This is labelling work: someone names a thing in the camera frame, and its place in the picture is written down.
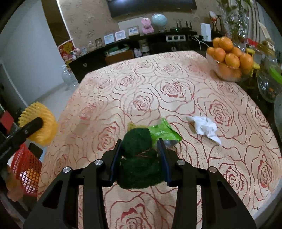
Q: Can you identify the beige canister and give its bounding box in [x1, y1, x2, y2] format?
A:
[139, 40, 150, 54]

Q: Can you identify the glass jar with gold lid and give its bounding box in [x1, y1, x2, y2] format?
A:
[256, 42, 278, 66]

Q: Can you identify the green yellow scouring sponge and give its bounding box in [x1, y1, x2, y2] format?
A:
[117, 122, 162, 190]

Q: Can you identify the cut glass vase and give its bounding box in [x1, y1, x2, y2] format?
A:
[218, 0, 250, 53]

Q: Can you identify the black television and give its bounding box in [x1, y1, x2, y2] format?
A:
[106, 0, 197, 18]

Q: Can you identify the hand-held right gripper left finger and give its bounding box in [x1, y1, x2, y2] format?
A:
[23, 139, 122, 229]

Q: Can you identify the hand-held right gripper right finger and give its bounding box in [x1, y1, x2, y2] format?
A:
[156, 139, 257, 229]

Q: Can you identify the cardboard box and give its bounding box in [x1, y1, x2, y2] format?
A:
[105, 50, 134, 65]

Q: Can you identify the black television cabinet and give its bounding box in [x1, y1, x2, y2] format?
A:
[68, 30, 221, 84]

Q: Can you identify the green foil wrapper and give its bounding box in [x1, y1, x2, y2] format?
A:
[148, 118, 182, 147]

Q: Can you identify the wooden house model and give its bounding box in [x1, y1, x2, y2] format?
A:
[258, 21, 276, 51]

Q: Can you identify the clear plastic bottle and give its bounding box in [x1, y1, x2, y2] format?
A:
[61, 66, 78, 87]

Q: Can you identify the green lid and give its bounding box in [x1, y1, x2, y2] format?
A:
[270, 68, 282, 81]

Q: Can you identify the white cable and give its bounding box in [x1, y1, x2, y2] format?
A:
[192, 35, 210, 52]

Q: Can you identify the white box device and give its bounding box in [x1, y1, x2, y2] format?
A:
[200, 23, 212, 42]

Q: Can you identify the round glass fishbowl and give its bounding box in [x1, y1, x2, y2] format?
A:
[257, 70, 282, 103]

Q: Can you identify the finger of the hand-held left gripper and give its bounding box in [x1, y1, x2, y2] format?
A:
[5, 117, 44, 150]

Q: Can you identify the black router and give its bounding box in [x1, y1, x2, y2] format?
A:
[170, 20, 193, 32]

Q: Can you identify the glass fruit bowl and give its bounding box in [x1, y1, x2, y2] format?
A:
[206, 53, 254, 82]

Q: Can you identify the white socket panel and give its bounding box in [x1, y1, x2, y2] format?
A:
[166, 35, 186, 42]

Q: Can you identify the red mesh basket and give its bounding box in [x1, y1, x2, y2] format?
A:
[11, 143, 43, 197]

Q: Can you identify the red white figurine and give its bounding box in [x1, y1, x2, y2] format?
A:
[208, 11, 222, 30]

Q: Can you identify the large yellow toy chair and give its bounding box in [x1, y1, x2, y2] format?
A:
[250, 62, 260, 77]

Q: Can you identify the pink plush toy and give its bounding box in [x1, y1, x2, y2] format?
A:
[141, 18, 154, 34]

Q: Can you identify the white crumpled tissue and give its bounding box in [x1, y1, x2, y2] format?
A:
[186, 116, 222, 146]

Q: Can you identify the glass bowl of oranges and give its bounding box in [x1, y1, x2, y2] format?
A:
[206, 36, 254, 81]

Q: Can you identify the beige board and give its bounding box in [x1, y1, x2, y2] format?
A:
[118, 20, 143, 37]

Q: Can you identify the light blue globe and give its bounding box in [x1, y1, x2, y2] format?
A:
[152, 13, 168, 32]

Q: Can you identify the red festive box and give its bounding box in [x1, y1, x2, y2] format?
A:
[58, 41, 74, 61]

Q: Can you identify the person's left hand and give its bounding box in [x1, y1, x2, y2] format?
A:
[5, 169, 24, 201]

